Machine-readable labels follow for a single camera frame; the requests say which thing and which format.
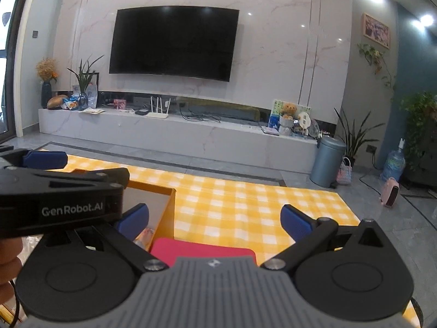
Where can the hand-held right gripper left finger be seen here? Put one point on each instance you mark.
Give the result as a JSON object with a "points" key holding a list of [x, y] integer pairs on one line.
{"points": [[135, 220]]}

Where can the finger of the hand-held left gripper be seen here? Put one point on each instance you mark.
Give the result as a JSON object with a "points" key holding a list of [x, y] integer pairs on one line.
{"points": [[46, 160], [85, 177]]}

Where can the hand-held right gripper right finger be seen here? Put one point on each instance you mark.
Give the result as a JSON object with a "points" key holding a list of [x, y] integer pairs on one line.
{"points": [[296, 223]]}

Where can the orange-rimmed cardboard box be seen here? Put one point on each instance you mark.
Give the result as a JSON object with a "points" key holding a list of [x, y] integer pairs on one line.
{"points": [[162, 218]]}

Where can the person's left hand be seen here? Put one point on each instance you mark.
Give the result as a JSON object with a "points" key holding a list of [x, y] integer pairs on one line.
{"points": [[8, 263]]}

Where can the brown bread loaf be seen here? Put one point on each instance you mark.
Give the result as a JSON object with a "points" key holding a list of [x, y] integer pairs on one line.
{"points": [[56, 102]]}

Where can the yellow checkered tablecloth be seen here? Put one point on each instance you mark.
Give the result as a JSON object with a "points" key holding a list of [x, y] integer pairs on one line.
{"points": [[239, 205]]}

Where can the snack bags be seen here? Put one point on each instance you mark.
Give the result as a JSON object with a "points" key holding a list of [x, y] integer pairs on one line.
{"points": [[71, 104]]}

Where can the grey-blue trash can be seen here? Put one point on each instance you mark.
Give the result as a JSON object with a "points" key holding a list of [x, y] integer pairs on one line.
{"points": [[327, 164]]}

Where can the loose papers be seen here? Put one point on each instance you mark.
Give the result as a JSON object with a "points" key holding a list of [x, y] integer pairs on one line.
{"points": [[92, 110]]}

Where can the dark vase with yellow flowers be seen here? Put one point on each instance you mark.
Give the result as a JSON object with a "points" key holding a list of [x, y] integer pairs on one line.
{"points": [[46, 92]]}

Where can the pastel woven bag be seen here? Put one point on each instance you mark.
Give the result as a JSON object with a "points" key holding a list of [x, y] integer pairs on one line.
{"points": [[344, 174]]}

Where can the red flat box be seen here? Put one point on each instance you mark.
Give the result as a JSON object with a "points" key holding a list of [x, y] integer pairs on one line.
{"points": [[201, 251]]}

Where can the clear plastic bag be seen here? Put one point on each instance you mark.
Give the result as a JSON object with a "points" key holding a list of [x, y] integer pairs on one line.
{"points": [[91, 95]]}

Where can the pink photo card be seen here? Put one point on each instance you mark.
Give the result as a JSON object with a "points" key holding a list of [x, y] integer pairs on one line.
{"points": [[120, 104]]}

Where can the small black box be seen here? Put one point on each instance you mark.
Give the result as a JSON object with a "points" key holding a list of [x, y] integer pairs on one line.
{"points": [[141, 112]]}

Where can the green plant in glass vase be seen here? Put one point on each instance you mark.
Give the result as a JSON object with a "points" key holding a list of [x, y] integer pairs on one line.
{"points": [[83, 78]]}

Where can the white marble tv cabinet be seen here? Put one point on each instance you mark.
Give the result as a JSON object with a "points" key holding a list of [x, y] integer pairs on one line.
{"points": [[170, 136]]}

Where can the white router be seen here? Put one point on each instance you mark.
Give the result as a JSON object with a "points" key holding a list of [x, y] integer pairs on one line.
{"points": [[157, 114]]}

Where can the flat notebook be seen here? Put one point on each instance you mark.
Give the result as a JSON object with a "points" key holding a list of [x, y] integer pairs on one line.
{"points": [[269, 131]]}

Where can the pink space heater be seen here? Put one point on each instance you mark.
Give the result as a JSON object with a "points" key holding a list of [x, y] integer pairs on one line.
{"points": [[390, 193]]}

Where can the round white hand fan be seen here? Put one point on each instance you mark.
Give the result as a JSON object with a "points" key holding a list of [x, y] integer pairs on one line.
{"points": [[304, 121]]}

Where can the tall green floor plant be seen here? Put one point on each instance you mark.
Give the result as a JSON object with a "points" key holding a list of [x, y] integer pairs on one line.
{"points": [[355, 136]]}

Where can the green picture board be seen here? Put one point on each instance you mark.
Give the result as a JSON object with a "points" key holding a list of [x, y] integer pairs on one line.
{"points": [[275, 112]]}

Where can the blue water bottle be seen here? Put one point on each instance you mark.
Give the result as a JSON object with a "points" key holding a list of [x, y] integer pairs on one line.
{"points": [[393, 164]]}

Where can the brown teddy bear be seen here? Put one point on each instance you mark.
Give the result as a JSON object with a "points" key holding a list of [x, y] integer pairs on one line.
{"points": [[288, 109]]}

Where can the dark sideboard cabinet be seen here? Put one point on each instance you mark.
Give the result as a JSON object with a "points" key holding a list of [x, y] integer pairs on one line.
{"points": [[425, 170]]}

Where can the leafy green cabinet plant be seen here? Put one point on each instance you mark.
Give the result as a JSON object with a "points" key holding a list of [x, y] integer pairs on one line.
{"points": [[420, 116]]}

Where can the hanging vine plant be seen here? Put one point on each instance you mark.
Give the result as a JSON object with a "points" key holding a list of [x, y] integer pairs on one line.
{"points": [[374, 56]]}

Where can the dark window frame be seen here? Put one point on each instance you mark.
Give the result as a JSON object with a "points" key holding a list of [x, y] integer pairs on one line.
{"points": [[13, 75]]}

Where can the black picture frame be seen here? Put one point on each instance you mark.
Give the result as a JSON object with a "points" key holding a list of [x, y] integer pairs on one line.
{"points": [[97, 82]]}

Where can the wall socket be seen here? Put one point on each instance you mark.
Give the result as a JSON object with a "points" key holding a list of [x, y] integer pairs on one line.
{"points": [[371, 148]]}

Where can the black wall television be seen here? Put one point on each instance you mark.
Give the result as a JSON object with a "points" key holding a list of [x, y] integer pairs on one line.
{"points": [[174, 41]]}

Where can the framed wall picture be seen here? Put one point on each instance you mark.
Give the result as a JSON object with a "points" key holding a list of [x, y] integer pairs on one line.
{"points": [[376, 30]]}

